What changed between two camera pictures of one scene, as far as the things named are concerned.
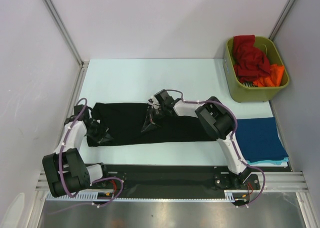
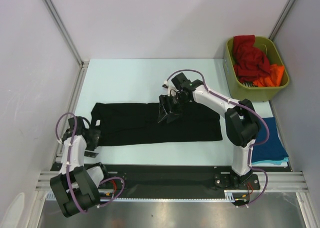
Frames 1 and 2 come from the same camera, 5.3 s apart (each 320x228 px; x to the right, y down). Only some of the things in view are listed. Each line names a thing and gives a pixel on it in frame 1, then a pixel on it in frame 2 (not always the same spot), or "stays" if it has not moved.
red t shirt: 250,63 stays
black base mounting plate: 176,179 stays
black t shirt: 123,123 stays
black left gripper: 103,131 → 95,135
